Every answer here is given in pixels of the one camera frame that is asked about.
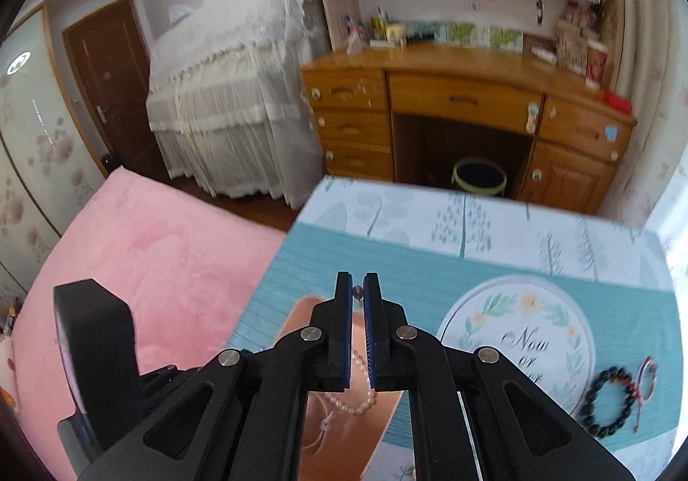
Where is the red and white canister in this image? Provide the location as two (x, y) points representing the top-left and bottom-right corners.
(585, 41), (610, 91)

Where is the round waste bin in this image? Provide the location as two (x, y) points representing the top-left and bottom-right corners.
(451, 157), (509, 197)

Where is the pearl necklace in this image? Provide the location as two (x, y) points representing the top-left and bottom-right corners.
(317, 285), (378, 435)

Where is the red flat box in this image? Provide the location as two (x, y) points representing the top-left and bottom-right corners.
(603, 89), (634, 114)

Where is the red string bracelet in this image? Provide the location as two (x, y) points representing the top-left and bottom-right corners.
(628, 356), (660, 433)

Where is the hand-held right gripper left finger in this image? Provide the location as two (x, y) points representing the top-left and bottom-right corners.
(80, 271), (354, 481)

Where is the wooden desk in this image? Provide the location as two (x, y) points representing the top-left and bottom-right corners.
(300, 43), (638, 216)

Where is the brown wooden door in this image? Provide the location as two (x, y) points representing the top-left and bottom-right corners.
(61, 0), (155, 176)

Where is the printed teal tablecloth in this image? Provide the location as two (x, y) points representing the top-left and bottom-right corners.
(226, 174), (685, 481)

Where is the floral wardrobe door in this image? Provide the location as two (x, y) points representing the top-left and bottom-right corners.
(0, 6), (109, 311)

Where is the pen holder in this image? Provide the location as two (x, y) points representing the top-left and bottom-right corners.
(370, 6), (391, 42)

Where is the piano with lace cover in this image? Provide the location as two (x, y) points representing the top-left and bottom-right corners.
(145, 0), (324, 211)

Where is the pink blanket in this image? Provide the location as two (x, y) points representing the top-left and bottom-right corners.
(9, 166), (292, 481)

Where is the patterned paper box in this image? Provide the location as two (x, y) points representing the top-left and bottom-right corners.
(553, 21), (590, 74)

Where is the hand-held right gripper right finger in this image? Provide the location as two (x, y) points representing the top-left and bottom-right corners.
(363, 271), (636, 481)

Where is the row of postcards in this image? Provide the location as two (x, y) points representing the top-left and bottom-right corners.
(407, 20), (525, 52)

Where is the pink jewelry box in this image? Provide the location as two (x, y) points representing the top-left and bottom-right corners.
(285, 295), (410, 481)

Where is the black bead bracelet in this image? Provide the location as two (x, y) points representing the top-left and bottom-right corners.
(580, 365), (638, 440)

